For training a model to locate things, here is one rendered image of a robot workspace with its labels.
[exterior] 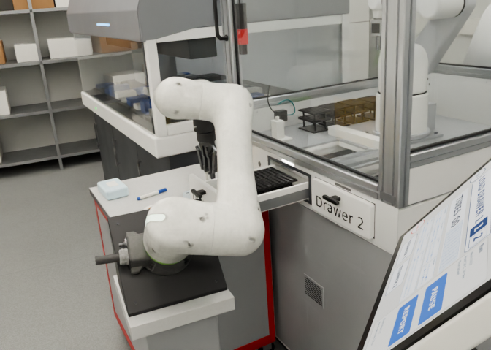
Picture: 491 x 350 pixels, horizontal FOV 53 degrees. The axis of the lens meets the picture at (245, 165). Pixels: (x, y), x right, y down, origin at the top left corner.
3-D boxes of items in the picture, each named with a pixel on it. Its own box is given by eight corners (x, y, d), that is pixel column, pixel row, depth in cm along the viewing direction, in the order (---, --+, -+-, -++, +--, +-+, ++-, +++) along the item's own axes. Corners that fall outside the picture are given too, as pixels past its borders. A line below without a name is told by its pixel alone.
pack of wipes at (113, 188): (129, 196, 209) (128, 185, 208) (107, 201, 205) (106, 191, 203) (119, 185, 222) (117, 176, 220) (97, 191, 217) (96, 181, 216)
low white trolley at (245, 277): (154, 414, 194) (126, 240, 170) (114, 329, 246) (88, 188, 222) (280, 358, 219) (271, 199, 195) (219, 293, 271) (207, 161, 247)
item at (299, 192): (227, 222, 160) (226, 204, 158) (196, 198, 182) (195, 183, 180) (327, 193, 178) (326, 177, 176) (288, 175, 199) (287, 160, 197)
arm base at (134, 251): (98, 286, 128) (97, 281, 123) (93, 232, 134) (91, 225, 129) (196, 271, 136) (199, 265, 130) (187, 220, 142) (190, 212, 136)
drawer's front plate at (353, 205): (370, 240, 146) (370, 205, 142) (311, 208, 170) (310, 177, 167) (374, 238, 147) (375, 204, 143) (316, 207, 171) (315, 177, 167)
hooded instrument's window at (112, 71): (155, 137, 241) (142, 42, 227) (82, 91, 392) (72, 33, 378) (340, 101, 291) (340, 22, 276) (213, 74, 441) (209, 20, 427)
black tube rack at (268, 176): (243, 211, 167) (242, 193, 165) (221, 196, 182) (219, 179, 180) (298, 196, 177) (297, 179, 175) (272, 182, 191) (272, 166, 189)
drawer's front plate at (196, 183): (225, 229, 159) (222, 198, 155) (191, 202, 183) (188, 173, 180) (230, 228, 159) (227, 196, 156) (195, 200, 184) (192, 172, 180)
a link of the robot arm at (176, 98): (199, 122, 139) (203, 78, 138) (153, 118, 136) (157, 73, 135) (193, 119, 157) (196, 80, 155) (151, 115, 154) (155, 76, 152)
